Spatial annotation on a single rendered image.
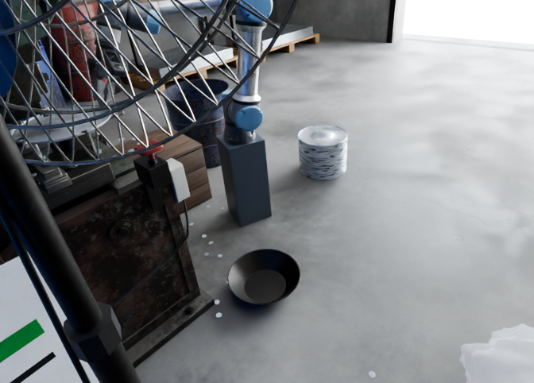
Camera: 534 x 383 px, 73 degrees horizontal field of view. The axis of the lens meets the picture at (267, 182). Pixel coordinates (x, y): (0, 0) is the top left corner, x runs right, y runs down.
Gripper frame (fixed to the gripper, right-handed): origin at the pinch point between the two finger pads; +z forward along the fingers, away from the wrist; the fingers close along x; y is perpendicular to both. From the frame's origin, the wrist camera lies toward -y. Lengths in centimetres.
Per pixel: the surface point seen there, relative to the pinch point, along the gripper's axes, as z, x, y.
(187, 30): -73, -261, 318
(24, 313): 53, 30, -30
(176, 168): 14.2, -11.2, -29.6
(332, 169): 20, -129, -21
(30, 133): 11.3, 21.1, 0.2
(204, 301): 69, -33, -32
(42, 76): -6.3, 21.0, -6.1
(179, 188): 21.1, -13.4, -29.6
